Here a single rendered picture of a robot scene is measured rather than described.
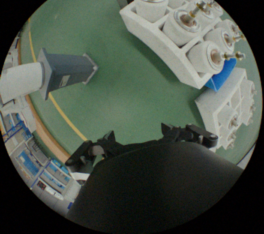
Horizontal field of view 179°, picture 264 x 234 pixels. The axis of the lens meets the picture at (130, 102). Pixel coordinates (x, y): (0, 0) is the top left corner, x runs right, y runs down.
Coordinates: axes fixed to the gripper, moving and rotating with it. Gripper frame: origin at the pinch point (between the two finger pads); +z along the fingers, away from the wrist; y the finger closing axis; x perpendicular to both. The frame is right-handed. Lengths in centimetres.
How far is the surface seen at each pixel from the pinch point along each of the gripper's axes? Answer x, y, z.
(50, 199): -559, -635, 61
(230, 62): 21, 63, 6
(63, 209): -663, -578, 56
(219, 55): 13.2, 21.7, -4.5
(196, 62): 14.2, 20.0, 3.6
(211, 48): 15.9, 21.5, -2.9
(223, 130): -16.2, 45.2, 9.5
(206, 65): 11.9, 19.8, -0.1
